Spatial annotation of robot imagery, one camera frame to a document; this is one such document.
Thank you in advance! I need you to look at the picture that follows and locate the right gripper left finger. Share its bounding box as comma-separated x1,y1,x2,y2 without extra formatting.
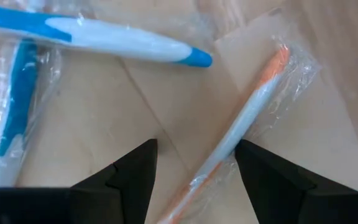
70,138,158,224

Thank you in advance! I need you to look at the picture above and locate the orange white toothbrush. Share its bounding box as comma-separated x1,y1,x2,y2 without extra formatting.
157,42,321,224

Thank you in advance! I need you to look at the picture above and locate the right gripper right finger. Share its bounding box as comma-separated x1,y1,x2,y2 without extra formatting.
234,139,358,224

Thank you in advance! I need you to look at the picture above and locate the blue white toothbrush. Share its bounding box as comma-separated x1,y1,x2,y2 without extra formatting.
0,2,213,68
0,37,62,188

